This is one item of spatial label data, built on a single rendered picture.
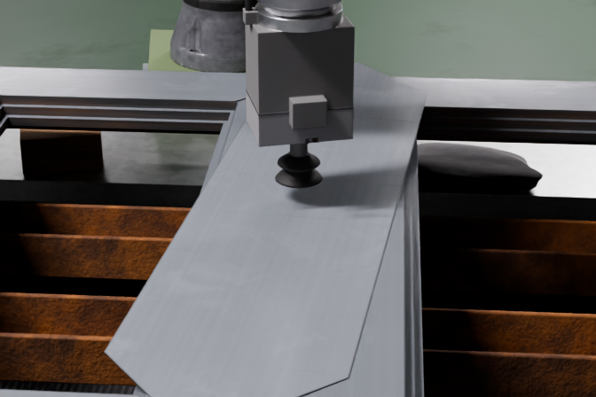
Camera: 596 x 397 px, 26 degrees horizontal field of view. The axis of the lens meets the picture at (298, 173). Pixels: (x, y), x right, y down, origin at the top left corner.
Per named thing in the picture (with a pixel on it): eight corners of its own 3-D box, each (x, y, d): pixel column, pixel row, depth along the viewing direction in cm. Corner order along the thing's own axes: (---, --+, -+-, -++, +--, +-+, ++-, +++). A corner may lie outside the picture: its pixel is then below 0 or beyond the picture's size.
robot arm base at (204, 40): (164, 41, 193) (164, -24, 189) (262, 39, 196) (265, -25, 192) (176, 74, 180) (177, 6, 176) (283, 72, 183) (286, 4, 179)
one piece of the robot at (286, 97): (256, 1, 103) (259, 186, 110) (364, -6, 105) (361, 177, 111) (236, -32, 112) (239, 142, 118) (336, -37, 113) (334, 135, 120)
